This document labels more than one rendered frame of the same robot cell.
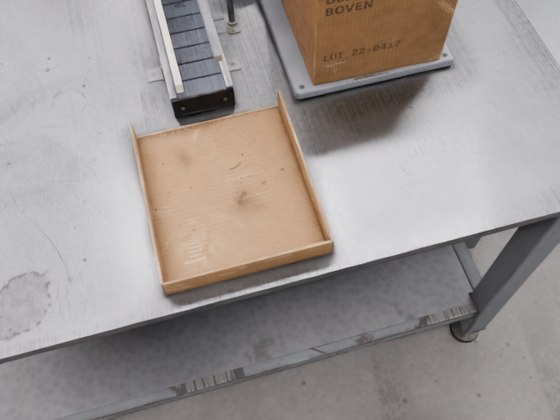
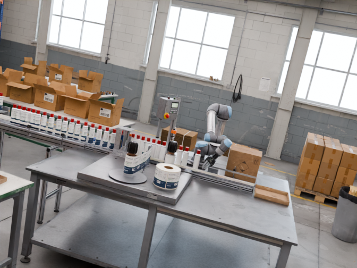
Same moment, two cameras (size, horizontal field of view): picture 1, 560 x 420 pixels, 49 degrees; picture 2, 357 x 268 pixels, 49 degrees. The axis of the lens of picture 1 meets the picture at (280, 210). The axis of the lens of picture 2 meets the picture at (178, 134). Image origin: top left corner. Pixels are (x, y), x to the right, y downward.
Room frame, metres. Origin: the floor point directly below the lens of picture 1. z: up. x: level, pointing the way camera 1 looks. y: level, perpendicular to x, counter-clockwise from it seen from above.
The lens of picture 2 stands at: (-0.08, 3.52, 1.97)
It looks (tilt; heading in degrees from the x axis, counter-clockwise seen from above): 12 degrees down; 295
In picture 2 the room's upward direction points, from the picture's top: 11 degrees clockwise
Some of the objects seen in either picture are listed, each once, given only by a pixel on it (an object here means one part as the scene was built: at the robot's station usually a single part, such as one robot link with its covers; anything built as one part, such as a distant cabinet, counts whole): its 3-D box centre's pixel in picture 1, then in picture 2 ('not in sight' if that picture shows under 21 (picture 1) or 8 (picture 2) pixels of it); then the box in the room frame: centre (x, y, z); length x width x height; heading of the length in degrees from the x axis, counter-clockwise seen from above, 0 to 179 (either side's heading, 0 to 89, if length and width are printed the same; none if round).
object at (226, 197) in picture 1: (227, 186); (271, 194); (0.51, 0.08, 0.85); 0.30 x 0.26 x 0.04; 15
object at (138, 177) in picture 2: not in sight; (127, 176); (1.49, 0.96, 0.89); 0.31 x 0.31 x 0.01
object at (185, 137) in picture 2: not in sight; (178, 138); (3.20, -3.52, 0.16); 0.65 x 0.54 x 0.32; 12
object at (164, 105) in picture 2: not in sight; (168, 108); (1.60, 0.28, 1.38); 0.17 x 0.10 x 0.19; 70
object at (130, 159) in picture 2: not in sight; (130, 158); (1.49, 0.96, 1.04); 0.09 x 0.09 x 0.29
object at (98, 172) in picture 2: not in sight; (138, 176); (1.49, 0.80, 0.86); 0.80 x 0.67 x 0.05; 15
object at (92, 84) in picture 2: not in sight; (88, 81); (4.86, -2.51, 0.97); 0.43 x 0.42 x 0.37; 94
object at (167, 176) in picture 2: not in sight; (167, 176); (1.22, 0.83, 0.95); 0.20 x 0.20 x 0.14
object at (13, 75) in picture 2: not in sight; (3, 81); (4.75, -0.48, 0.97); 0.45 x 0.40 x 0.37; 99
